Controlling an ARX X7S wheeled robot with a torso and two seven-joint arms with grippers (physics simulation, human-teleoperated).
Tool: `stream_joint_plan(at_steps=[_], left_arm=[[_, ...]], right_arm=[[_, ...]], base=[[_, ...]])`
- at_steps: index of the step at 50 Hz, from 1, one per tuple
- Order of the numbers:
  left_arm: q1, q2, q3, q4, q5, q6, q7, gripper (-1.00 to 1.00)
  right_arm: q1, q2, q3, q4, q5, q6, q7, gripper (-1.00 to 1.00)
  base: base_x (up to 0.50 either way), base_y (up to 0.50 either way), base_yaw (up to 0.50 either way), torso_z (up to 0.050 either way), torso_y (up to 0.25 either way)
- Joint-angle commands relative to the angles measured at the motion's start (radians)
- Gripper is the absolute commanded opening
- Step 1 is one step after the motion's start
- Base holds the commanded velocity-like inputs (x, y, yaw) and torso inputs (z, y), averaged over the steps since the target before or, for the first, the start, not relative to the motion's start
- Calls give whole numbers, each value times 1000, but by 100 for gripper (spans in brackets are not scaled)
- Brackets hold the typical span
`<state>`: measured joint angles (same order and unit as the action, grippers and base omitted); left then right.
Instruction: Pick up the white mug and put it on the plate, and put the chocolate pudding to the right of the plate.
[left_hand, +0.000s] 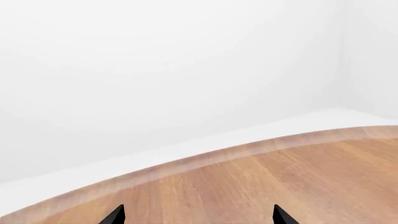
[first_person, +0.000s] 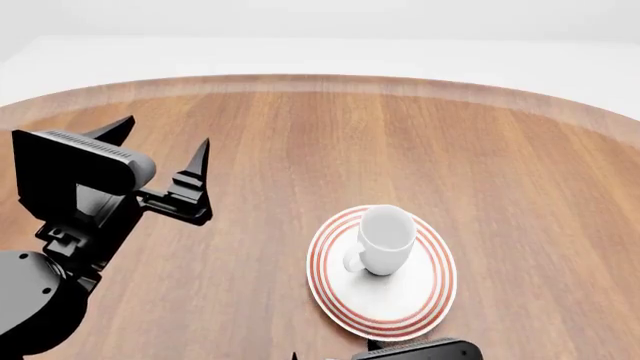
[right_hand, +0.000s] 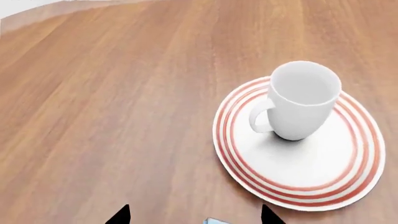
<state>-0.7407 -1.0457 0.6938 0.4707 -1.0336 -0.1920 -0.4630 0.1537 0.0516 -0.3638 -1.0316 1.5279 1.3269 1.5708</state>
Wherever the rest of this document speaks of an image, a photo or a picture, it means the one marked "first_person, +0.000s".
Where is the white plate with red rings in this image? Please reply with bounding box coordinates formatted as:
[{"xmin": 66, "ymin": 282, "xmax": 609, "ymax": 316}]
[{"xmin": 305, "ymin": 204, "xmax": 459, "ymax": 342}]

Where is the white ceramic mug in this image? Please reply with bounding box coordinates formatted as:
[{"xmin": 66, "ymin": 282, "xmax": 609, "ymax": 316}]
[{"xmin": 342, "ymin": 204, "xmax": 417, "ymax": 277}]

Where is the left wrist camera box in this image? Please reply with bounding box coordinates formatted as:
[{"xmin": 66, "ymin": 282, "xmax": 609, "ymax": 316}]
[{"xmin": 11, "ymin": 128, "xmax": 158, "ymax": 228}]

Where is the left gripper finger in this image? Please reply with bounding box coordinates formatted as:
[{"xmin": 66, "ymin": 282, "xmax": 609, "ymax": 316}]
[
  {"xmin": 81, "ymin": 114, "xmax": 137, "ymax": 147},
  {"xmin": 166, "ymin": 137, "xmax": 212, "ymax": 210}
]

